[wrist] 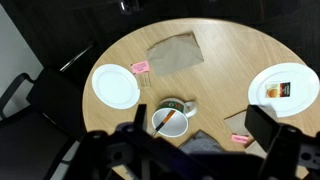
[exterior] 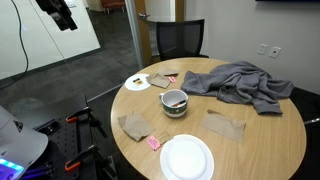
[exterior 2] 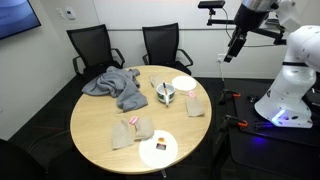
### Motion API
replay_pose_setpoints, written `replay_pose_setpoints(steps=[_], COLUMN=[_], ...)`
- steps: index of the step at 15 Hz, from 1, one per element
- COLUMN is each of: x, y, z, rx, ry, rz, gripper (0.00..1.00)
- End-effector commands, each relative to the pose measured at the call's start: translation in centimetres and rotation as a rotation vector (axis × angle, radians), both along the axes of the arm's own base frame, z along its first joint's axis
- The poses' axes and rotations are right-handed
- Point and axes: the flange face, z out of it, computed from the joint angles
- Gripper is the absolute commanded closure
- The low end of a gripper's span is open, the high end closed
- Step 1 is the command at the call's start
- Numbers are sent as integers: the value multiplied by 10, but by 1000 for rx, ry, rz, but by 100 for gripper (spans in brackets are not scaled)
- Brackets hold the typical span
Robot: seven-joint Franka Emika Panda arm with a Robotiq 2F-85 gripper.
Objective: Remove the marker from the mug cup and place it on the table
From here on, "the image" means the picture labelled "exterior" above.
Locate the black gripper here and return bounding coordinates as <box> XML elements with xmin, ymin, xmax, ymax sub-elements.
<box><xmin>34</xmin><ymin>0</ymin><xmax>78</xmax><ymax>32</ymax></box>

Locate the black orange marker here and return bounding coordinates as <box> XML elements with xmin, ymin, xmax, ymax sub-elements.
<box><xmin>171</xmin><ymin>98</ymin><xmax>186</xmax><ymax>108</ymax></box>

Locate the white mug with green band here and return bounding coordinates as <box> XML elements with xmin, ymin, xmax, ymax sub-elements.
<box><xmin>158</xmin><ymin>88</ymin><xmax>190</xmax><ymax>119</ymax></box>

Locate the red seat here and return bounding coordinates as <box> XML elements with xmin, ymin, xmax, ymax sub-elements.
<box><xmin>100</xmin><ymin>0</ymin><xmax>126</xmax><ymax>14</ymax></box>

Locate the small white plate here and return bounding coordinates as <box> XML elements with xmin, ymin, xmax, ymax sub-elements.
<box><xmin>124</xmin><ymin>73</ymin><xmax>152</xmax><ymax>92</ymax></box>

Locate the orange black bar clamp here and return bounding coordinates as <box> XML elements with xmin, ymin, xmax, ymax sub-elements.
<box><xmin>64</xmin><ymin>143</ymin><xmax>116</xmax><ymax>180</ymax></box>
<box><xmin>65</xmin><ymin>105</ymin><xmax>108</xmax><ymax>138</ymax></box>

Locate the black mesh office chair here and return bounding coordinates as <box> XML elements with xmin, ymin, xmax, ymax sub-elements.
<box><xmin>155</xmin><ymin>18</ymin><xmax>210</xmax><ymax>62</ymax></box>
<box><xmin>289</xmin><ymin>86</ymin><xmax>320</xmax><ymax>180</ymax></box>

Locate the crumpled brown paper napkin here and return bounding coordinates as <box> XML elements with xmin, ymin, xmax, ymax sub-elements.
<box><xmin>117</xmin><ymin>110</ymin><xmax>156</xmax><ymax>143</ymax></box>

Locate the tan sugar packet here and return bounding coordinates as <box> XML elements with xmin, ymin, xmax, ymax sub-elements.
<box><xmin>155</xmin><ymin>130</ymin><xmax>174</xmax><ymax>145</ymax></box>

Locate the large white plate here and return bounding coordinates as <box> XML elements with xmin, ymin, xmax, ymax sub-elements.
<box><xmin>159</xmin><ymin>133</ymin><xmax>215</xmax><ymax>180</ymax></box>

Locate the grey hoodie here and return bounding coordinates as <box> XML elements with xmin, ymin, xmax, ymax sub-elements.
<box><xmin>180</xmin><ymin>60</ymin><xmax>296</xmax><ymax>116</ymax></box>

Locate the flat brown paper napkin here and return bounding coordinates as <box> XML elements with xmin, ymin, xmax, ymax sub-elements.
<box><xmin>200</xmin><ymin>108</ymin><xmax>247</xmax><ymax>143</ymax></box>

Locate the black hanging cable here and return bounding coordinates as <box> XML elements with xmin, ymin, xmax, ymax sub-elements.
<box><xmin>0</xmin><ymin>0</ymin><xmax>30</xmax><ymax>91</ymax></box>

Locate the black metal bracket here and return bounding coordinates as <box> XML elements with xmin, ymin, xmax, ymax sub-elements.
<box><xmin>33</xmin><ymin>118</ymin><xmax>62</xmax><ymax>136</ymax></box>

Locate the white wall outlet plate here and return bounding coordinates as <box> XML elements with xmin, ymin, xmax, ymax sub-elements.
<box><xmin>268</xmin><ymin>46</ymin><xmax>282</xmax><ymax>59</ymax></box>
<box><xmin>257</xmin><ymin>43</ymin><xmax>268</xmax><ymax>56</ymax></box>

